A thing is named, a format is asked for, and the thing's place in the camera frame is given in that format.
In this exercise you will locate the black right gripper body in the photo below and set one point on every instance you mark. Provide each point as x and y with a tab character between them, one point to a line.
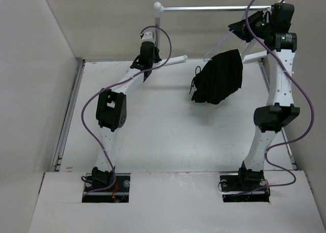
258	20

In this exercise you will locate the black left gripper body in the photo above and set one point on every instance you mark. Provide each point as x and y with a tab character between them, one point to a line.
156	58

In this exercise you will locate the light blue clothes hanger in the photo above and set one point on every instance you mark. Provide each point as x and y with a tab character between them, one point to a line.
206	56

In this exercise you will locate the white metal clothes rack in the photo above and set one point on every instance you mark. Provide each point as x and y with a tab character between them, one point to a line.
159	9

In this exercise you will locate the black trousers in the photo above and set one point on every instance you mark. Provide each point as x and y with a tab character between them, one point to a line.
219	78

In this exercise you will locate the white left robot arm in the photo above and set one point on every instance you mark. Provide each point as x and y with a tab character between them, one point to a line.
111	114

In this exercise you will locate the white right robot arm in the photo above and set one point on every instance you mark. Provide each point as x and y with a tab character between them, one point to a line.
279	110

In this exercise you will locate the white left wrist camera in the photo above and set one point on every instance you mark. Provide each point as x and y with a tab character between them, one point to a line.
148	37

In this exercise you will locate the left aluminium table rail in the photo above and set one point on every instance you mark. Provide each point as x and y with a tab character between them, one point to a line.
60	146

